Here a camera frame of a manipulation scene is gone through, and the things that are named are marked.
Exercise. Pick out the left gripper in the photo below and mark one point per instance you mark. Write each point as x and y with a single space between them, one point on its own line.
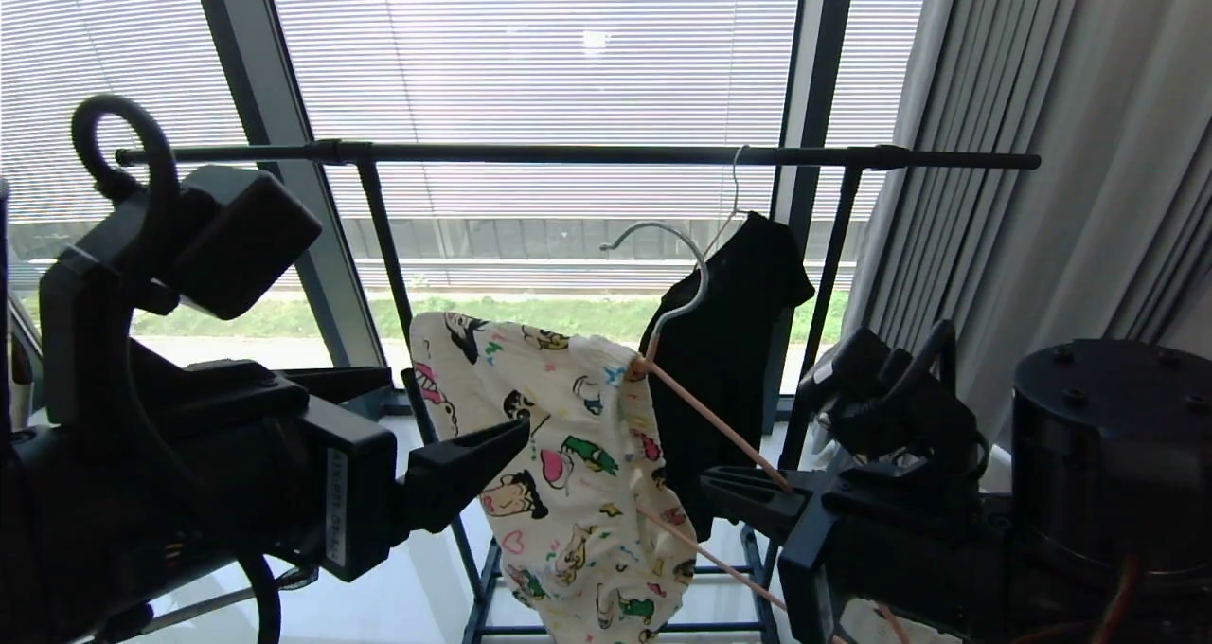
237 474

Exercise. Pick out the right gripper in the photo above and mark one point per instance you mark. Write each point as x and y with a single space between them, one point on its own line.
900 559

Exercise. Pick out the pink clothes hanger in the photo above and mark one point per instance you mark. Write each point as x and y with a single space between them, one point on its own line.
705 417
734 189

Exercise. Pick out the black garment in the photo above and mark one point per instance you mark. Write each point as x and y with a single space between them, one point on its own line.
729 360

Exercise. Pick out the cream printed garment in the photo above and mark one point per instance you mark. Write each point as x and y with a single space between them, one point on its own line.
568 455

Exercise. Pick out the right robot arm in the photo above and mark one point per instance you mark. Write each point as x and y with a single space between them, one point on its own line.
1108 455

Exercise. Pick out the black clothes rack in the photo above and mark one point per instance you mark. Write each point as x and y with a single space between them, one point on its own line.
568 154

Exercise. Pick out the window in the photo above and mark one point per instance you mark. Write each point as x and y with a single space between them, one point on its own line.
568 57

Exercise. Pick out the grey curtain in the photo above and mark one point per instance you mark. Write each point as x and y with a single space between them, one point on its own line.
1089 152

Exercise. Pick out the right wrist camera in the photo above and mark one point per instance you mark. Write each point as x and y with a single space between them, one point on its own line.
881 388

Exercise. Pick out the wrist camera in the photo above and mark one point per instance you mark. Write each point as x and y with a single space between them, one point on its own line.
237 237
881 388

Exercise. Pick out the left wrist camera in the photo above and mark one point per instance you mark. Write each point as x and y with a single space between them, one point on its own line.
237 237

